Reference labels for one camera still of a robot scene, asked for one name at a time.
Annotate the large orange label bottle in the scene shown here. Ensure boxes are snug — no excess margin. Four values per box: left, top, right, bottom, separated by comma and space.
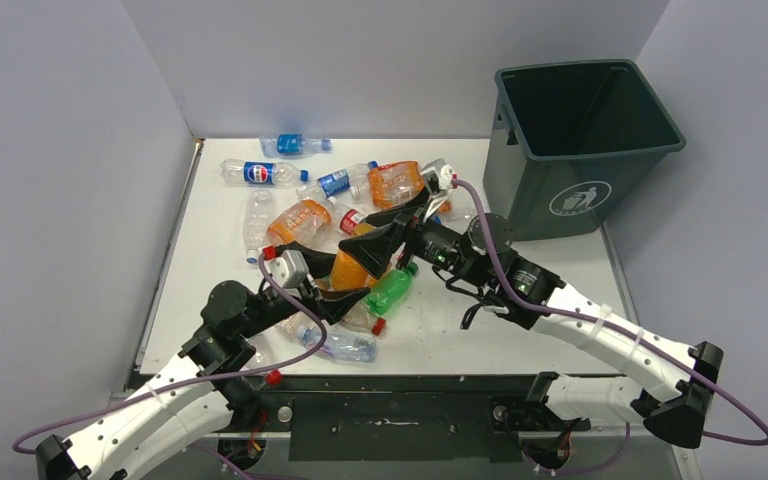
349, 161, 425, 210

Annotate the clear bottle white cap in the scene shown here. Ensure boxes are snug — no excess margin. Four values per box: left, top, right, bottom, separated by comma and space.
340, 305, 386, 336

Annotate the red emergency button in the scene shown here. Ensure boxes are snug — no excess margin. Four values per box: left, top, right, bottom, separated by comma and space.
263, 370, 283, 386

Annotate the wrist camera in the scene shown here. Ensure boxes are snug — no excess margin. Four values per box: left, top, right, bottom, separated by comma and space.
420, 158, 457, 198
261, 246, 310, 289

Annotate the clear unlabelled bottle blue cap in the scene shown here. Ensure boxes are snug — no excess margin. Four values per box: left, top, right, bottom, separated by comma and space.
242, 189, 276, 264

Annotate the flat orange label bottle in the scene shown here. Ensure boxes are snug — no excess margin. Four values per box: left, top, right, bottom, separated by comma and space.
435, 200, 453, 215

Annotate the green plastic bottle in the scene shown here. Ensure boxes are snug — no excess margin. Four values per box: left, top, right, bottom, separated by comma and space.
363, 262, 419, 316

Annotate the clear bottle blue label right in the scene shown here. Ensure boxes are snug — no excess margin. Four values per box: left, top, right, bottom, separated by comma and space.
447, 208, 477, 225

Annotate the aluminium rail frame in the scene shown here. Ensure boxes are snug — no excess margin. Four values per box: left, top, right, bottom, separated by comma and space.
89, 390, 703, 480

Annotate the white knob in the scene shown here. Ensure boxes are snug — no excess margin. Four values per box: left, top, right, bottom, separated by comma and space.
276, 406, 293, 423

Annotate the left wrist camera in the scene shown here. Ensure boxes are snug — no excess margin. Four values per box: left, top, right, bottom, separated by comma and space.
261, 246, 310, 289

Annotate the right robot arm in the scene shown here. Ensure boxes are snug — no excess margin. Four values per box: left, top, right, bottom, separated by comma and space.
339, 201, 724, 449

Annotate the dark green trash bin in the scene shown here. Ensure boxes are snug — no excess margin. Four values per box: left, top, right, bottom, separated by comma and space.
482, 59, 686, 241

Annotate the pepsi bottle blue cap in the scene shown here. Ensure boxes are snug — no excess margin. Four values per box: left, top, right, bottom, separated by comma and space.
220, 159, 309, 188

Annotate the purple cable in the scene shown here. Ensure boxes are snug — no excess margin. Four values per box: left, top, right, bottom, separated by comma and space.
11, 254, 330, 480
451, 177, 768, 446

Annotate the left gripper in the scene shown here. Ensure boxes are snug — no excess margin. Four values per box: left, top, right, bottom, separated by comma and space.
237, 244, 368, 339

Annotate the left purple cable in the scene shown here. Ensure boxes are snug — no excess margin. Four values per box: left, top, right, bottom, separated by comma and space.
11, 254, 330, 480

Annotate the clear bottle blue label far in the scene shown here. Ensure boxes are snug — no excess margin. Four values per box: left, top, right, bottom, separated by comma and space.
259, 133, 333, 158

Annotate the orange juice bottle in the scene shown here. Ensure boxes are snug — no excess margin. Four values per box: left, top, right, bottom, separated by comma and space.
329, 246, 378, 291

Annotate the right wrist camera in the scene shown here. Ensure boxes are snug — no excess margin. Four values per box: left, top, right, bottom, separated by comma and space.
420, 158, 457, 198

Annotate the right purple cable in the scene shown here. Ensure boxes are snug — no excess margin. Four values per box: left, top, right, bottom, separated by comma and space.
451, 177, 768, 446

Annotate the red label bottle red cap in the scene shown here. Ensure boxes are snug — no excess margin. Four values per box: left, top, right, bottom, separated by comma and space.
326, 197, 366, 236

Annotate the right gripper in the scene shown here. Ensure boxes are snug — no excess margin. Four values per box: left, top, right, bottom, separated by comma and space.
339, 185, 488, 288

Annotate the clear bottle blue label tilted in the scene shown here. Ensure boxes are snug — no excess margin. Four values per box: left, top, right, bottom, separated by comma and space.
296, 161, 378, 201

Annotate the orange label crushed bottle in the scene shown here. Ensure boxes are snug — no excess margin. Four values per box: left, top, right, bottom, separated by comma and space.
266, 199, 331, 245

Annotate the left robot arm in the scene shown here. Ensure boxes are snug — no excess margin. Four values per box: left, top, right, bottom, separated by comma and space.
32, 243, 370, 479

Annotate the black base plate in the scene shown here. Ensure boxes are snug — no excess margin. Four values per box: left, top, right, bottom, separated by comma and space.
214, 392, 591, 466

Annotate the crushed clear water bottle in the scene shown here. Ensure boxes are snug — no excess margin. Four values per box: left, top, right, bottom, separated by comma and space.
292, 325, 377, 363

